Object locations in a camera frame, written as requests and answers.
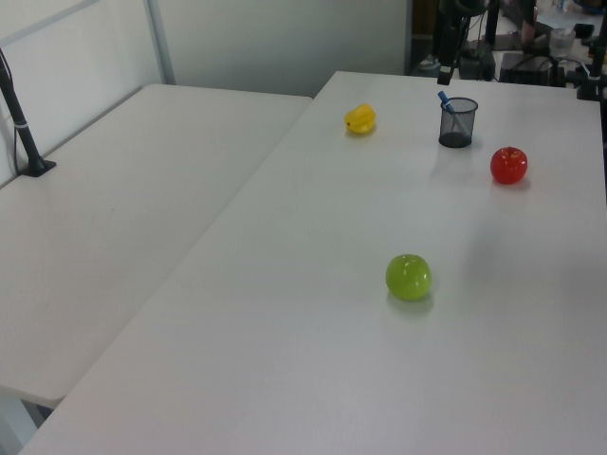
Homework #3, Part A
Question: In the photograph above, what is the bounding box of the clear plastic container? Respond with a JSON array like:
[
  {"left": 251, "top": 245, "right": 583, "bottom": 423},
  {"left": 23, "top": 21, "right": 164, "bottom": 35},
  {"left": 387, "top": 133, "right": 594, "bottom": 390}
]
[{"left": 548, "top": 27, "right": 576, "bottom": 49}]

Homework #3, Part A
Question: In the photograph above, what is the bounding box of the green apple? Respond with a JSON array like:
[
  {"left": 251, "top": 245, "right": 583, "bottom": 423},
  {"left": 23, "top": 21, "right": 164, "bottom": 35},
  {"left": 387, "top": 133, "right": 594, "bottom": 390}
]
[{"left": 384, "top": 253, "right": 433, "bottom": 301}]

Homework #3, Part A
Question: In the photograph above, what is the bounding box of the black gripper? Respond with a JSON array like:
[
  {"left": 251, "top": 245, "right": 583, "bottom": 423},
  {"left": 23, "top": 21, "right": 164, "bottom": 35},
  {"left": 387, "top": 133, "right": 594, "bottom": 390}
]
[{"left": 437, "top": 0, "right": 478, "bottom": 87}]

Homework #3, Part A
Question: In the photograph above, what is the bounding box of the black cable along pole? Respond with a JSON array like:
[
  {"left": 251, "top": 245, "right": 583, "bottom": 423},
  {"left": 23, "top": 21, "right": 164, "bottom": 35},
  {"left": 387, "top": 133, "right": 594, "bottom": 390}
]
[{"left": 0, "top": 46, "right": 25, "bottom": 175}]

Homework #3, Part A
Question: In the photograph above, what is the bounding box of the black camera pole with base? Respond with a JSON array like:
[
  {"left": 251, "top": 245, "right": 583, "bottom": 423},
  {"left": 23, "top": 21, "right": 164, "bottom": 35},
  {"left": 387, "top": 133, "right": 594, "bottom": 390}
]
[{"left": 0, "top": 45, "right": 58, "bottom": 179}]

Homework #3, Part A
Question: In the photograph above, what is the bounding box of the black equipment box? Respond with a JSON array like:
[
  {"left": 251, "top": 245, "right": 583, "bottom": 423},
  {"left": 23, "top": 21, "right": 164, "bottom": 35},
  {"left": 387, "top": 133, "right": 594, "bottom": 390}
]
[{"left": 499, "top": 51, "right": 555, "bottom": 85}]

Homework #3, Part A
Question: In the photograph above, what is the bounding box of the black mesh pen cup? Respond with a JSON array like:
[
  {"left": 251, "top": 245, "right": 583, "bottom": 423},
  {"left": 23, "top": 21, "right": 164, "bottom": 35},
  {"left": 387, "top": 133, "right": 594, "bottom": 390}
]
[{"left": 437, "top": 97, "right": 479, "bottom": 149}]

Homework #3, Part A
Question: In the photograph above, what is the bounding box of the black clamp stand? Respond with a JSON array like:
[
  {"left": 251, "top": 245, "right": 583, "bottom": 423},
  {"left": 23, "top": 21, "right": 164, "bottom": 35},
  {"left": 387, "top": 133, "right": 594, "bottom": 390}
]
[{"left": 575, "top": 35, "right": 607, "bottom": 101}]

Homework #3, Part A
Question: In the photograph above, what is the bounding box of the black case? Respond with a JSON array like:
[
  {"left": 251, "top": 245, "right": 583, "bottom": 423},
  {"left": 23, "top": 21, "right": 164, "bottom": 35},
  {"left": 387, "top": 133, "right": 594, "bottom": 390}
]
[{"left": 457, "top": 46, "right": 495, "bottom": 80}]

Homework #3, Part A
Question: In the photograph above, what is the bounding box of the grey partition frame post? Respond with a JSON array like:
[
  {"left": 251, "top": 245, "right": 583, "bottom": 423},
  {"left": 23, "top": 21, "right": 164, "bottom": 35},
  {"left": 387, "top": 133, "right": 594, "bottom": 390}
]
[{"left": 145, "top": 0, "right": 176, "bottom": 86}]

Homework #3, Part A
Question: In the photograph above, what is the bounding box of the red apple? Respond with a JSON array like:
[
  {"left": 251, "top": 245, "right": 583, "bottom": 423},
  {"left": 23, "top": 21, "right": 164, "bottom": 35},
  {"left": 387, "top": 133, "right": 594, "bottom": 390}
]
[{"left": 489, "top": 146, "right": 529, "bottom": 186}]

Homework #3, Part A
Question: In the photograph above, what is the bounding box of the blue white marker pen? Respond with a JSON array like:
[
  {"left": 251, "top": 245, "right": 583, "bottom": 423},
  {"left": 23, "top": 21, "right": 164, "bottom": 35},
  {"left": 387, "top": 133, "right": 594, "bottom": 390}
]
[{"left": 436, "top": 90, "right": 462, "bottom": 135}]

